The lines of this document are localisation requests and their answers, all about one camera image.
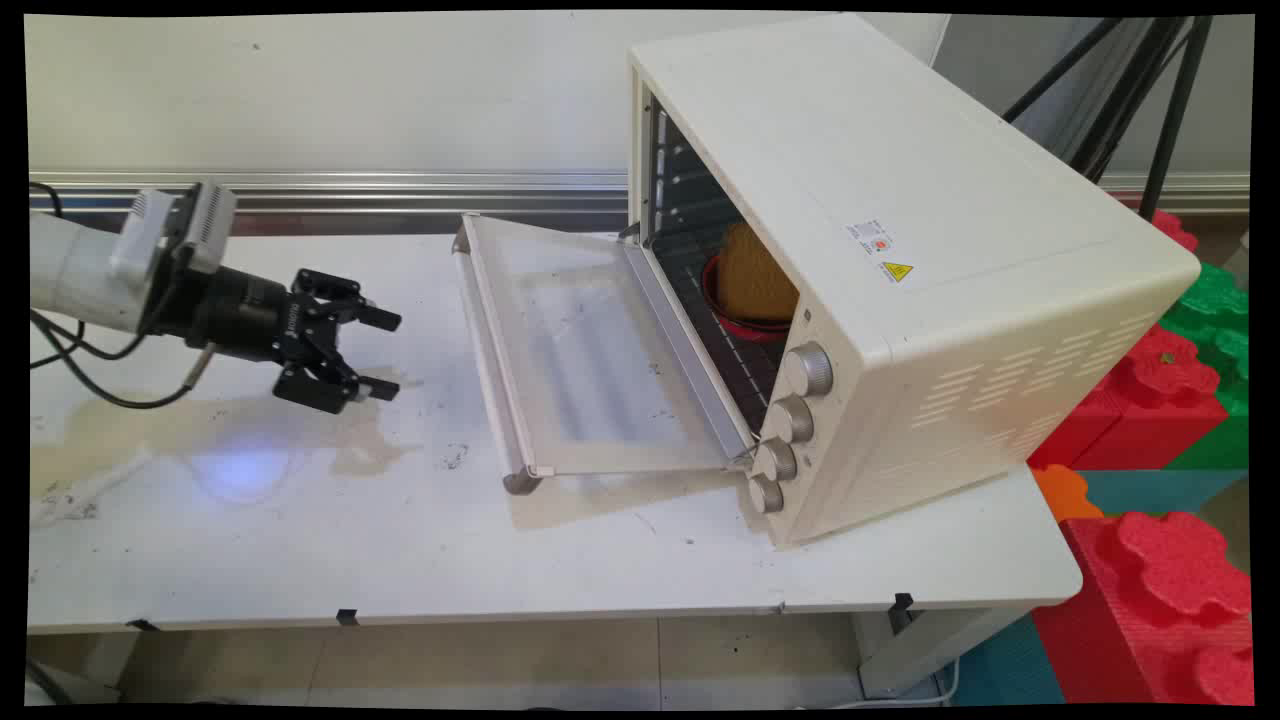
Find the toasted bread slice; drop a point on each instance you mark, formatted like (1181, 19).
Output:
(755, 278)

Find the red bowl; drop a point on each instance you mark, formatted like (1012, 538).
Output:
(745, 320)

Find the glass oven door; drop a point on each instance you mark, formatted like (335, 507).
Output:
(580, 350)

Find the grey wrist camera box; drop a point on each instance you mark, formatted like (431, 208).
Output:
(185, 235)

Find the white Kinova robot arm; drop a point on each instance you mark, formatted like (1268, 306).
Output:
(70, 270)

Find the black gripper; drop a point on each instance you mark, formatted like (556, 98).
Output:
(245, 315)

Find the white table leg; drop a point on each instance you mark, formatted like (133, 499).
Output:
(925, 650)

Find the cream toaster oven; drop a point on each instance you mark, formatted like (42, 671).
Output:
(900, 250)

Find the silver oven knob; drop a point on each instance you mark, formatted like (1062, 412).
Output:
(792, 420)
(776, 460)
(810, 370)
(766, 494)

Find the green foam block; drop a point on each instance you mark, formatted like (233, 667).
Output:
(1215, 330)

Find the red foam block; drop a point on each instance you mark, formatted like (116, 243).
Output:
(1150, 400)
(1160, 610)

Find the orange foam piece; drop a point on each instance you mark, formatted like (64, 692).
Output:
(1065, 492)

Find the black tripod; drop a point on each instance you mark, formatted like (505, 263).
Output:
(1130, 90)

